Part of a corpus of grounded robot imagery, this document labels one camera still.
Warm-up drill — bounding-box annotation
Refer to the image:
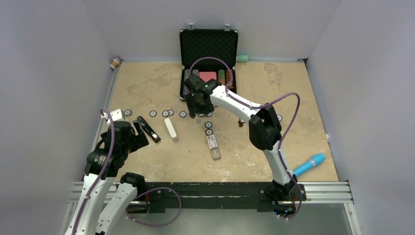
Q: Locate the black stapler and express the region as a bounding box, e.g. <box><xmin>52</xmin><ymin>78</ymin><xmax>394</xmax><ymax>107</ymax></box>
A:
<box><xmin>137</xmin><ymin>116</ymin><xmax>161</xmax><ymax>143</ymax></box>

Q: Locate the white stapler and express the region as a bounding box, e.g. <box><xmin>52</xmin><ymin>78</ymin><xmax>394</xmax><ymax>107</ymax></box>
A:
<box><xmin>164</xmin><ymin>118</ymin><xmax>178</xmax><ymax>141</ymax></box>

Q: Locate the staple box with clear lid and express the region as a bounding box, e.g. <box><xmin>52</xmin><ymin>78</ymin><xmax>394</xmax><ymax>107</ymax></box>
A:
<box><xmin>207</xmin><ymin>135</ymin><xmax>221</xmax><ymax>160</ymax></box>

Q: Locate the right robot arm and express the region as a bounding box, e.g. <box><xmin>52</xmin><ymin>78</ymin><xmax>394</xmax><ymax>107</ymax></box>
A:
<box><xmin>183</xmin><ymin>74</ymin><xmax>306</xmax><ymax>202</ymax></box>

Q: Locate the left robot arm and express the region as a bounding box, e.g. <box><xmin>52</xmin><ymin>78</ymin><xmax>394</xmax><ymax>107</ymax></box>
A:
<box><xmin>65</xmin><ymin>120</ymin><xmax>149</xmax><ymax>235</ymax></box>

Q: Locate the poker chip above staple box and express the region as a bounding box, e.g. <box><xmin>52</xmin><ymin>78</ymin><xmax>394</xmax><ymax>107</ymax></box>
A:
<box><xmin>205</xmin><ymin>121</ymin><xmax>213</xmax><ymax>129</ymax></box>

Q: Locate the pink card deck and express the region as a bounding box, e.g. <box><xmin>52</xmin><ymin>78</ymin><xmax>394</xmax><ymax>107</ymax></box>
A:
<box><xmin>199</xmin><ymin>71</ymin><xmax>217</xmax><ymax>82</ymax></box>

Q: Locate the poker chip near staple box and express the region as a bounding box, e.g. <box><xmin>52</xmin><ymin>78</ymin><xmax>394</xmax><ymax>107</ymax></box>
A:
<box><xmin>205</xmin><ymin>129</ymin><xmax>213</xmax><ymax>136</ymax></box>

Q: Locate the brown figure toy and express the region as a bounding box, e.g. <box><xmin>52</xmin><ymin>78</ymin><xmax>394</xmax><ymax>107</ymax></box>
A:
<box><xmin>238</xmin><ymin>119</ymin><xmax>246</xmax><ymax>127</ymax></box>

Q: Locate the black poker chip case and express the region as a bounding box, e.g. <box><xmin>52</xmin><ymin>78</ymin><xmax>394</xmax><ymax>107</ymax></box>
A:
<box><xmin>179</xmin><ymin>29</ymin><xmax>239</xmax><ymax>101</ymax></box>

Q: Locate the green cylinder object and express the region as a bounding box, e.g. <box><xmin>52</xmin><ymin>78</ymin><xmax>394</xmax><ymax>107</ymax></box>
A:
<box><xmin>236</xmin><ymin>54</ymin><xmax>249</xmax><ymax>63</ymax></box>

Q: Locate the blue cylinder tool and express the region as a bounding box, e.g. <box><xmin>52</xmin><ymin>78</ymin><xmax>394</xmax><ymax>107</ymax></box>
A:
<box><xmin>293</xmin><ymin>153</ymin><xmax>326</xmax><ymax>177</ymax></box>

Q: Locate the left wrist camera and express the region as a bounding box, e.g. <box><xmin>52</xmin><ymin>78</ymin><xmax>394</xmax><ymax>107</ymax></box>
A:
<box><xmin>101</xmin><ymin>109</ymin><xmax>126</xmax><ymax>125</ymax></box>

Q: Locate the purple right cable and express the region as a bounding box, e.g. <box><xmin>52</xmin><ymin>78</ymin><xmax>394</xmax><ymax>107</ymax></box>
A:
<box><xmin>189</xmin><ymin>57</ymin><xmax>304</xmax><ymax>221</ymax></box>

